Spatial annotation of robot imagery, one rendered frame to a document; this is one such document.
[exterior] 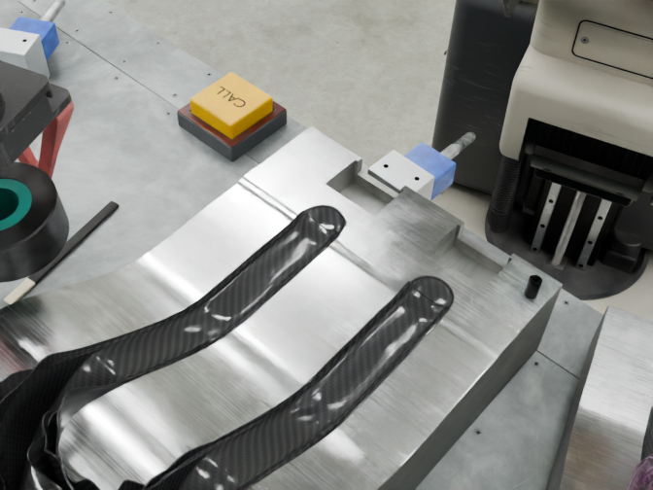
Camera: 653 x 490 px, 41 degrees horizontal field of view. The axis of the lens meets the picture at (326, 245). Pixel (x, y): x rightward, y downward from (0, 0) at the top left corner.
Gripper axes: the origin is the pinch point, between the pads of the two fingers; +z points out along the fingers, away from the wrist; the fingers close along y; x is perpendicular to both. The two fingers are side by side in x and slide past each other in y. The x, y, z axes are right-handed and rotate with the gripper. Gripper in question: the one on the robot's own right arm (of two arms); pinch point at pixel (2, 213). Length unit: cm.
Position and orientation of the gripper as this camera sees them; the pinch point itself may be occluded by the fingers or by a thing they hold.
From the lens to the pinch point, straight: 63.0
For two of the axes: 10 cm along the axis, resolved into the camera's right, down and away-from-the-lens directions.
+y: -4.2, 7.2, -5.5
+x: 9.1, 3.3, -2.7
